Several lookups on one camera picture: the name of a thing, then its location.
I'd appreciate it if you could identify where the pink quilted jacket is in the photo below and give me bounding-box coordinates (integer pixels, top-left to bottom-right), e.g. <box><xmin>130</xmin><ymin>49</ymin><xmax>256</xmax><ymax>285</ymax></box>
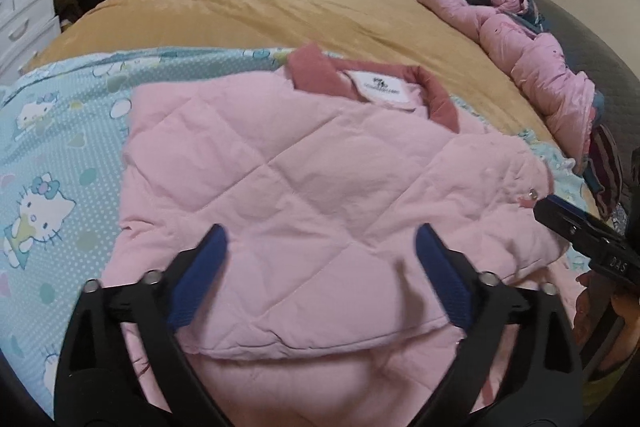
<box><xmin>102</xmin><ymin>46</ymin><xmax>567</xmax><ymax>426</ymax></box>

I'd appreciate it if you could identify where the striped dark pillow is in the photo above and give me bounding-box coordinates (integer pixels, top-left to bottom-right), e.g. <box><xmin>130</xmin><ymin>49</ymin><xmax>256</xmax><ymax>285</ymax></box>
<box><xmin>584</xmin><ymin>124</ymin><xmax>623</xmax><ymax>221</ymax></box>

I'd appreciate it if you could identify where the pink puffy coat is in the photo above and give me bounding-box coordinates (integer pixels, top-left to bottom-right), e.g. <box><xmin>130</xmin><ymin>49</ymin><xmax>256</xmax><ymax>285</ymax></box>
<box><xmin>416</xmin><ymin>0</ymin><xmax>597</xmax><ymax>173</ymax></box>

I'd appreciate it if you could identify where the dark grey headboard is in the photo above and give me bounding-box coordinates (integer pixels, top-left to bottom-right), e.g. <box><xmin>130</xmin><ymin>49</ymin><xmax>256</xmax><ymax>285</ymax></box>
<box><xmin>535</xmin><ymin>0</ymin><xmax>639</xmax><ymax>188</ymax></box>

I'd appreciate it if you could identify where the blue Hello Kitty sheet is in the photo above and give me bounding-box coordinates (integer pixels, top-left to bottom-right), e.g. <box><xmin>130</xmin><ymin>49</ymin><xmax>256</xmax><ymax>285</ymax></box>
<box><xmin>1</xmin><ymin>44</ymin><xmax>579</xmax><ymax>414</ymax></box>

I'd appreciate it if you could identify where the white drawer chest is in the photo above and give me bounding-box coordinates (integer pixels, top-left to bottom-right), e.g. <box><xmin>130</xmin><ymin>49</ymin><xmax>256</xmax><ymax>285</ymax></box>
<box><xmin>0</xmin><ymin>0</ymin><xmax>61</xmax><ymax>86</ymax></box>

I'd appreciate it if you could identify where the tan bed blanket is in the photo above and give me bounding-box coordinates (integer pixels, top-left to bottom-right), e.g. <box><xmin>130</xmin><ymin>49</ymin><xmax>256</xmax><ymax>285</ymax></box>
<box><xmin>22</xmin><ymin>0</ymin><xmax>599</xmax><ymax>212</ymax></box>

